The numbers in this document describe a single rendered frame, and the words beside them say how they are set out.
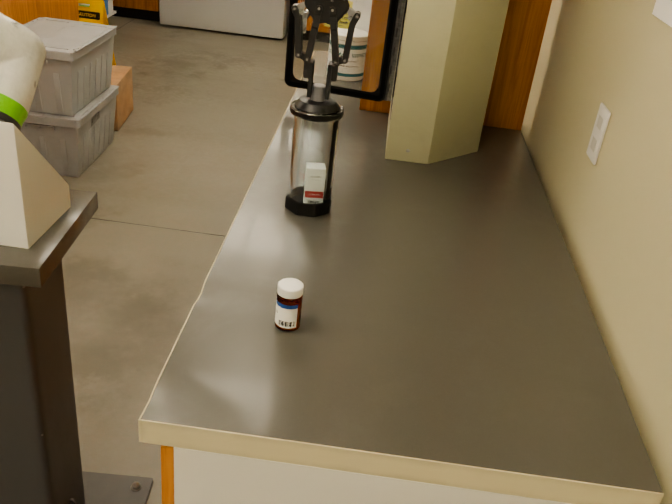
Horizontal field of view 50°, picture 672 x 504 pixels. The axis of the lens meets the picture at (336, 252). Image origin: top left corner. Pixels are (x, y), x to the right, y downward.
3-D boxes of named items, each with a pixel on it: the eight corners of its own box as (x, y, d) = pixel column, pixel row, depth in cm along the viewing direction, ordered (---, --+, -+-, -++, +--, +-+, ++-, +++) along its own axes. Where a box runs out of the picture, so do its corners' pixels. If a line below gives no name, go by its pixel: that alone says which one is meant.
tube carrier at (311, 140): (335, 194, 161) (346, 101, 151) (330, 216, 152) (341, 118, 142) (287, 188, 162) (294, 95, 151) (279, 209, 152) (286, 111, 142)
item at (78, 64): (121, 85, 405) (119, 25, 389) (78, 120, 352) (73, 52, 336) (48, 75, 406) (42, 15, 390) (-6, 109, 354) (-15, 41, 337)
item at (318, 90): (340, 112, 151) (344, 81, 148) (336, 127, 143) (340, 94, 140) (296, 106, 152) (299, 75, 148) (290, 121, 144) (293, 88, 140)
